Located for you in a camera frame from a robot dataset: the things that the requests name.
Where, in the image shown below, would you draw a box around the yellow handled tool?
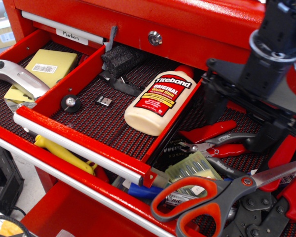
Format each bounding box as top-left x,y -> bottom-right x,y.
34,135 -> 95,176

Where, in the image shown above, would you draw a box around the small black USB dongle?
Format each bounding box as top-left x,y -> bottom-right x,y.
95,95 -> 112,107

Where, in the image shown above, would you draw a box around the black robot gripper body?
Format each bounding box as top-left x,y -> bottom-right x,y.
202,58 -> 296,125

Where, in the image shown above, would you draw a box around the silver metal utility knife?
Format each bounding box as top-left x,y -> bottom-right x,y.
0,59 -> 50,113

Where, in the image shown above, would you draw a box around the black electronic box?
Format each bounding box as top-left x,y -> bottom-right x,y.
0,147 -> 24,215

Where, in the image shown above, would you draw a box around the orange grey handled scissors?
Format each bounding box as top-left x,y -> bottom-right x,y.
150,161 -> 296,237

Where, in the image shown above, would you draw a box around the Titebond wood glue bottle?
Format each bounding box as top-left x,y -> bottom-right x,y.
124,65 -> 196,136

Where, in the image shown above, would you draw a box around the red black crimping tool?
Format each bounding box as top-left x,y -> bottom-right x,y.
222,135 -> 296,237

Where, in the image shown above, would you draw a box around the open red drawer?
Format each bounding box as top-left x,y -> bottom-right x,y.
0,30 -> 199,187
0,98 -> 296,237

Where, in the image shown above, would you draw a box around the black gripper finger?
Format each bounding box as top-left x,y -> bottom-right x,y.
245,118 -> 296,152
203,80 -> 228,124

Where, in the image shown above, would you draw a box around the lower open red drawer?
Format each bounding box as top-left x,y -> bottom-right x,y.
0,98 -> 296,237

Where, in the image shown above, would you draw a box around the black tape piece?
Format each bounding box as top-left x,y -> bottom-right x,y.
99,70 -> 142,97

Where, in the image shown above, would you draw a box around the upper open red drawer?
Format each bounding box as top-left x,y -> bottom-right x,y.
0,30 -> 199,187

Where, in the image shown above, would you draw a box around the red handled flush cutters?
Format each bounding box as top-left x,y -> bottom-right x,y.
179,120 -> 255,158

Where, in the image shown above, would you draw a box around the black knob with screw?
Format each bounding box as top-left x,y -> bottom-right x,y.
61,94 -> 81,113

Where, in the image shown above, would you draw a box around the yellow sticky note pad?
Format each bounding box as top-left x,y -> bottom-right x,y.
3,48 -> 79,104

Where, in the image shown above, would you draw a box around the black grey handled pliers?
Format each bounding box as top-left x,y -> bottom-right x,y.
203,132 -> 256,179

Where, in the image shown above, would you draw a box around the red metal tool chest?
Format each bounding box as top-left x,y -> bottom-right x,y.
0,0 -> 296,237

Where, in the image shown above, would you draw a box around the black foam block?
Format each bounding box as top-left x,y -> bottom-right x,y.
101,44 -> 150,78

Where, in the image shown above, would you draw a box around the white Markers label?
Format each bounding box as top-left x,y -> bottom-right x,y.
56,29 -> 88,45

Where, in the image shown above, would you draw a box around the silver drawer lock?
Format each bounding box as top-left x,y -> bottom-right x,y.
148,31 -> 163,46

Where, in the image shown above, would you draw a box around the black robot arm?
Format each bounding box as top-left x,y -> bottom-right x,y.
202,0 -> 296,152

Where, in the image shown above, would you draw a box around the blue cap dry erase marker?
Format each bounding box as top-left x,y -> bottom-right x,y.
128,183 -> 196,207

